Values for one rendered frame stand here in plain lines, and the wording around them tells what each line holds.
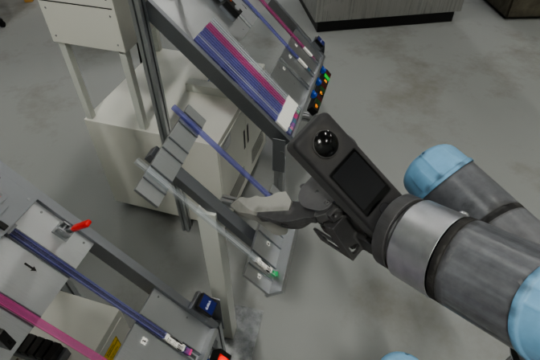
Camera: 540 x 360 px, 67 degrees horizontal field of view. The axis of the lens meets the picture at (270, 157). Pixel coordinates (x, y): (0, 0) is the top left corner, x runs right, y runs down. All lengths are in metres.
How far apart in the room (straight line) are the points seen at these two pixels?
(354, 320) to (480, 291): 1.67
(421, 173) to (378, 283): 1.65
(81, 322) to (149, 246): 0.93
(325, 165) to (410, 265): 0.11
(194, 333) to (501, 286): 0.89
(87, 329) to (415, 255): 1.12
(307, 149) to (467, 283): 0.16
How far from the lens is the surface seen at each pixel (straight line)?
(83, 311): 1.39
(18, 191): 0.94
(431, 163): 0.48
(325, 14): 3.94
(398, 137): 2.86
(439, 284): 0.35
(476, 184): 0.46
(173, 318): 1.10
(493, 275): 0.33
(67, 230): 0.98
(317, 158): 0.36
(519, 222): 0.44
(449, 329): 2.09
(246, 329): 1.93
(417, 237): 0.35
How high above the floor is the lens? 1.77
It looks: 43 degrees down
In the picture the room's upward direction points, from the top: straight up
